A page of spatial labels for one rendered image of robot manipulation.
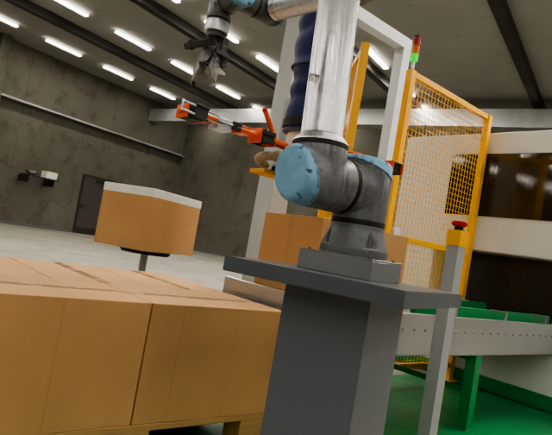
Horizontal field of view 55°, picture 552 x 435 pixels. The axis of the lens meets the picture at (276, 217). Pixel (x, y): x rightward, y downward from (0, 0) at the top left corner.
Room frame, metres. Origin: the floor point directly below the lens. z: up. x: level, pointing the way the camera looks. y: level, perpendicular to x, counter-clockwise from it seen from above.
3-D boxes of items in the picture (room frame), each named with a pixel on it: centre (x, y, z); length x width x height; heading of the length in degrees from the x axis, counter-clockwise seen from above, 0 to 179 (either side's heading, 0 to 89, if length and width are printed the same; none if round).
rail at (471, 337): (2.84, -1.15, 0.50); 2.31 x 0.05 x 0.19; 130
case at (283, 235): (2.58, -0.31, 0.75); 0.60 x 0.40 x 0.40; 129
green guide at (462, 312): (3.12, -1.38, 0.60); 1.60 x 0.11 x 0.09; 130
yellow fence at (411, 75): (3.80, -1.13, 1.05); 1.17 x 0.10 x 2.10; 130
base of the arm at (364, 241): (1.48, -0.23, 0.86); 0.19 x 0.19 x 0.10
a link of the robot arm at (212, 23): (1.96, 0.34, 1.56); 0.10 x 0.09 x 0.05; 42
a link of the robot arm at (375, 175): (1.47, -0.22, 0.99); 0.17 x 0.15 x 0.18; 126
